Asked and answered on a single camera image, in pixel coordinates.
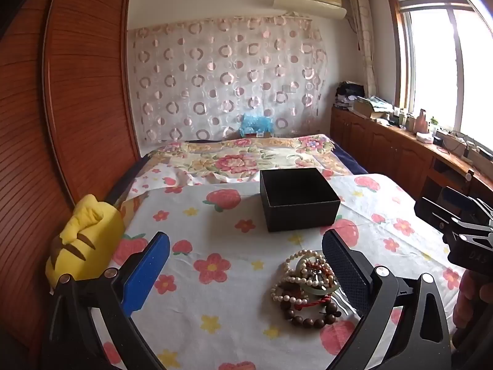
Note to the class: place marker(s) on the wooden framed window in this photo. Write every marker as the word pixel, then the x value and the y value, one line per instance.
pixel 443 65

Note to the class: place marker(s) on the wooden cabinet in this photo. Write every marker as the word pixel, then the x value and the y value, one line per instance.
pixel 377 146

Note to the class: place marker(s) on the blue plastic bag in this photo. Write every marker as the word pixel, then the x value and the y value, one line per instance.
pixel 256 123

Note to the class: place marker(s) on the circle patterned sheer curtain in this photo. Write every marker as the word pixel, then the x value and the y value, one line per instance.
pixel 215 77

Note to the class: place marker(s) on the person's right hand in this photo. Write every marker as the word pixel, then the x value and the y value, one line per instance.
pixel 468 296

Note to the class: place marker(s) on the brown wooden wardrobe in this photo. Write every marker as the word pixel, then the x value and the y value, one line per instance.
pixel 77 104

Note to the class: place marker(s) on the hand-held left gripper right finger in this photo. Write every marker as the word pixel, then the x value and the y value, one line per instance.
pixel 344 273

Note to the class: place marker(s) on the pink bottle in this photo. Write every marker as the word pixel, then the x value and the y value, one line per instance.
pixel 420 121

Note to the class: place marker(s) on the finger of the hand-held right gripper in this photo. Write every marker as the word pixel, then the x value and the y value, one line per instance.
pixel 433 212
pixel 458 198

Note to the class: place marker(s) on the white jars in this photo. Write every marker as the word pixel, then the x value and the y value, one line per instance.
pixel 402 117

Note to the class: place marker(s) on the yellow plush pillow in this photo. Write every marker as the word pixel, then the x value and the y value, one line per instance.
pixel 88 231

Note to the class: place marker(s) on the black chair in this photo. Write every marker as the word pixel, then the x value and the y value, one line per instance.
pixel 468 176

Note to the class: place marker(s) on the pile of dark clothes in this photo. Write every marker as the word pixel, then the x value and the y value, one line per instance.
pixel 346 92

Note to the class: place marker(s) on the black square box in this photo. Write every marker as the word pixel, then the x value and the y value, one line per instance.
pixel 300 216

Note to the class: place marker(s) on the strawberry flower print bedsheet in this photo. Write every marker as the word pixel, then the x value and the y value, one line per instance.
pixel 231 246

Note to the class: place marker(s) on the floral blanket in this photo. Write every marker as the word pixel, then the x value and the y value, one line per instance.
pixel 231 160

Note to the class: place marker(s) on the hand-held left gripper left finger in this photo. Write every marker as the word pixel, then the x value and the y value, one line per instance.
pixel 146 273

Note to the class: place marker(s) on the white tissue pack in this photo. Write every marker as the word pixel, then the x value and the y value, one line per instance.
pixel 425 137

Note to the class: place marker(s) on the dark blue bedsheet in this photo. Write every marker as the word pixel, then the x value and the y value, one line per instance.
pixel 348 158

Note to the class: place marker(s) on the cardboard box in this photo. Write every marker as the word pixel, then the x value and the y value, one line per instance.
pixel 368 108

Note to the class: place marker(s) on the white electronic device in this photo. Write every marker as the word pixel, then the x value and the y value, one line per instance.
pixel 452 144

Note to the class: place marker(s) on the patterned window curtain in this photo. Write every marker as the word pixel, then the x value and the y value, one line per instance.
pixel 364 38

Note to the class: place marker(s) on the green jade bangle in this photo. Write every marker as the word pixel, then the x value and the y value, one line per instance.
pixel 321 292

